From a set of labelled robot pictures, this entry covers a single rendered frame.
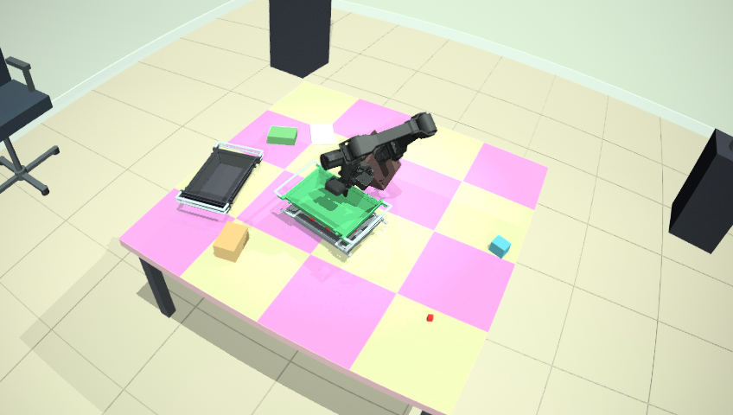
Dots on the light green rectangular block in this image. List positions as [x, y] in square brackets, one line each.
[282, 135]

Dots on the small cyan block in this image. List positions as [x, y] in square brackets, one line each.
[499, 246]

